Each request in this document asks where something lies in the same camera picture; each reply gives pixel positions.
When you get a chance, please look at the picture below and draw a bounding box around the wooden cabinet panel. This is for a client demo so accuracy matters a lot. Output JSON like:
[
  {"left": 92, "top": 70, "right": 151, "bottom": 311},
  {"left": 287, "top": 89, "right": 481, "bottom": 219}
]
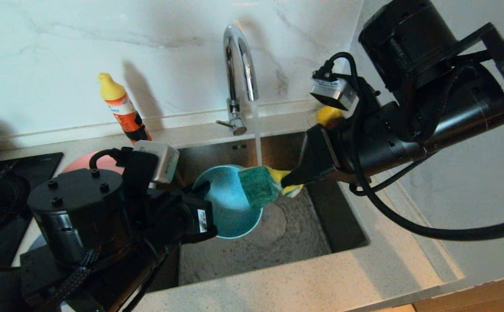
[{"left": 412, "top": 271, "right": 504, "bottom": 312}]

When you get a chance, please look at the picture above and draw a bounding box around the pink plastic plate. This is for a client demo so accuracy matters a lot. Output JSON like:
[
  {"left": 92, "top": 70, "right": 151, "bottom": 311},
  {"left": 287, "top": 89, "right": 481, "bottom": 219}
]
[{"left": 61, "top": 152, "right": 125, "bottom": 175}]

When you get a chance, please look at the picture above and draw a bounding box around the thin black braided cable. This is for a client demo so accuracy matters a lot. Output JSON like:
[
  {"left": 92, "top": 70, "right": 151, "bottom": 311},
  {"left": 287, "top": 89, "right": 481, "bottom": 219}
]
[{"left": 349, "top": 154, "right": 436, "bottom": 196}]

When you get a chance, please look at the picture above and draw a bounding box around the teal plastic bowl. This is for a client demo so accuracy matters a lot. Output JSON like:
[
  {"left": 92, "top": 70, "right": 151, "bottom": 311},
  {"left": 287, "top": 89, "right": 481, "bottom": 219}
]
[{"left": 193, "top": 165, "right": 264, "bottom": 240}]

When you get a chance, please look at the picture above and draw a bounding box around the yellow fish-shaped sponge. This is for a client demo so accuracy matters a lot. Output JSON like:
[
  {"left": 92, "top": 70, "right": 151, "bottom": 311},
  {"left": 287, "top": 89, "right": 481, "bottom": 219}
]
[{"left": 238, "top": 166, "right": 305, "bottom": 209}]

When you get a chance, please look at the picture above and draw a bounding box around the black glass cooktop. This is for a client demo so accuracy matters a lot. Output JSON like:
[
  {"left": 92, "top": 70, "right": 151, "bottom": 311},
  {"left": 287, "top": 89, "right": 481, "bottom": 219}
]
[{"left": 0, "top": 153, "right": 65, "bottom": 269}]

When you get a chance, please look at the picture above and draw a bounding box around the stainless steel sink basin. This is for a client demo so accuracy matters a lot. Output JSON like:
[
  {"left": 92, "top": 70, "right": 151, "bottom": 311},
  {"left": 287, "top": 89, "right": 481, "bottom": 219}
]
[{"left": 148, "top": 131, "right": 369, "bottom": 291}]

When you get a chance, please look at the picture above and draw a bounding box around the yellow pear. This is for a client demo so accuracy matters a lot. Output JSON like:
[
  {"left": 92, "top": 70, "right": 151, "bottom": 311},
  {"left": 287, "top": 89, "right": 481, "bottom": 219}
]
[{"left": 316, "top": 106, "right": 344, "bottom": 130}]

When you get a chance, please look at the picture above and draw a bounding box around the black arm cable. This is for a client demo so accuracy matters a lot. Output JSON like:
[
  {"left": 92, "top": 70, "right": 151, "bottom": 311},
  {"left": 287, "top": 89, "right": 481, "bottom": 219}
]
[
  {"left": 326, "top": 52, "right": 504, "bottom": 241},
  {"left": 89, "top": 149, "right": 125, "bottom": 170}
]

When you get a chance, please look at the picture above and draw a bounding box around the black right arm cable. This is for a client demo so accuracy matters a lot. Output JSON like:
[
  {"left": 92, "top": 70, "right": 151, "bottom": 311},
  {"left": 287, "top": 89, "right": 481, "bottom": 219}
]
[{"left": 326, "top": 52, "right": 504, "bottom": 241}]

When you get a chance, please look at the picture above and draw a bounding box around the chrome gooseneck faucet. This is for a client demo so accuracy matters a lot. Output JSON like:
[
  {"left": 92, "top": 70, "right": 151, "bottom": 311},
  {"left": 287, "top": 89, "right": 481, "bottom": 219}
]
[{"left": 216, "top": 24, "right": 260, "bottom": 137}]

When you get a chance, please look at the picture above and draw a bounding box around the orange detergent bottle yellow cap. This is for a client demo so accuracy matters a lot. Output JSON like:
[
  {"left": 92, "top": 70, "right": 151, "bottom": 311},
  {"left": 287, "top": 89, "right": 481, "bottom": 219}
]
[{"left": 97, "top": 72, "right": 153, "bottom": 144}]

